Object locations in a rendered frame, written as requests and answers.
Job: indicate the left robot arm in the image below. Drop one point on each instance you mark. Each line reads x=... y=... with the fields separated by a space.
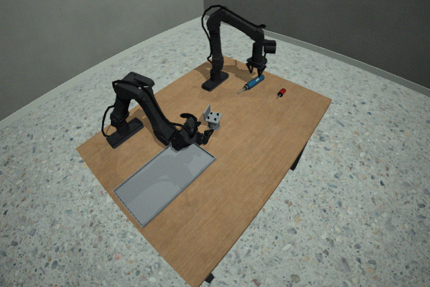
x=256 y=34

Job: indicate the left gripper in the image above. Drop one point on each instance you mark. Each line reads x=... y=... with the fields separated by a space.
x=257 y=62

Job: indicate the blue electric screwdriver barrel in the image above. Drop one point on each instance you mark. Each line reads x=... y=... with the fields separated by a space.
x=253 y=82

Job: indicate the dark grey cylinder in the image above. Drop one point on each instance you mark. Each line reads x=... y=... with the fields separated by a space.
x=213 y=126

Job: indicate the red screwdriver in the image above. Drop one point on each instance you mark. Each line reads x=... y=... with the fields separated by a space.
x=281 y=92

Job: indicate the grey l-shaped metal bracket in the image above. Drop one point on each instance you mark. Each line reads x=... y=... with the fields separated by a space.
x=212 y=116

